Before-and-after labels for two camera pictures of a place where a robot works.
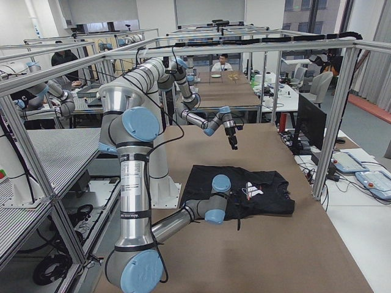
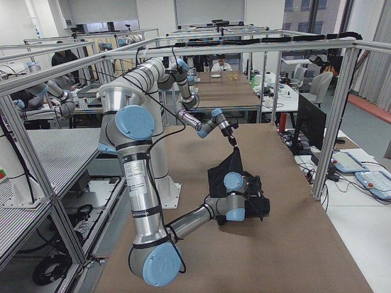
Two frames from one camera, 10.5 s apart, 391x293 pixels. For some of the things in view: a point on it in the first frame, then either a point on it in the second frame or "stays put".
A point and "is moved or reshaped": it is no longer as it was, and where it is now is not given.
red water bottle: x=282 y=122 stays put
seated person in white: x=222 y=66 stays put
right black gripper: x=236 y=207 -> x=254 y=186
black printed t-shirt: x=252 y=192 is moved or reshaped
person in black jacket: x=65 y=56 stays put
